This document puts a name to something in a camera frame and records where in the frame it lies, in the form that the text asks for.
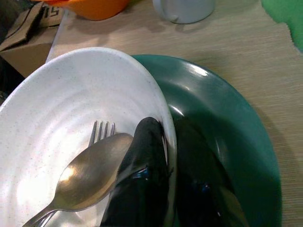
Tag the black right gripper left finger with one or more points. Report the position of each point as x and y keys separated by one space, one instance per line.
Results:
x=144 y=146

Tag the green placemat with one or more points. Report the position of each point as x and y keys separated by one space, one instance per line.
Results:
x=286 y=16

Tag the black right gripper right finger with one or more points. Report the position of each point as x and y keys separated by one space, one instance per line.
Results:
x=196 y=179

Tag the white speckled ceramic plate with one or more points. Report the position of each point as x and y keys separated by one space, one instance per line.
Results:
x=71 y=94

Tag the silver metal fork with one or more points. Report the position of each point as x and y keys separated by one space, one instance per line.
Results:
x=101 y=132

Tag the dark green ceramic plate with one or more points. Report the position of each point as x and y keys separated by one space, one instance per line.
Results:
x=227 y=118

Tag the white ceramic mug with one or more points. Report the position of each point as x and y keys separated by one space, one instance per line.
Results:
x=184 y=10

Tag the orange bowl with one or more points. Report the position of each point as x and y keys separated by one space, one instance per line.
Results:
x=99 y=8

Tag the brown cardboard box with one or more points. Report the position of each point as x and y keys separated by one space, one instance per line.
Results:
x=26 y=49

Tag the silver metal spoon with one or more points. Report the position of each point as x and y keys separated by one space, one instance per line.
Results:
x=90 y=175

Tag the beige woven placemat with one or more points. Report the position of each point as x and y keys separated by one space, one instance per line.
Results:
x=236 y=54

